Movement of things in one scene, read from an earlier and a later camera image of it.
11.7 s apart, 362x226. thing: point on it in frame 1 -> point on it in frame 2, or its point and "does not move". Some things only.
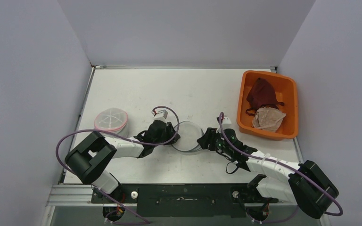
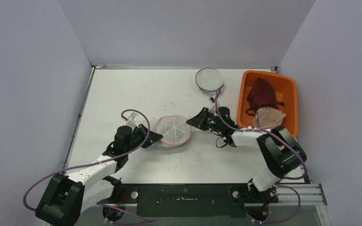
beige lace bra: (267, 119) does not move
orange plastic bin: (285, 88) does not move
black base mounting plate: (194, 200) does not move
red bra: (261, 94) does not move
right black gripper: (211, 139) -> (208, 118)
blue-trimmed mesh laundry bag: (189, 133) -> (209, 80)
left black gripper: (170, 131) -> (152, 138)
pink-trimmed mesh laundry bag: (112, 119) -> (175, 130)
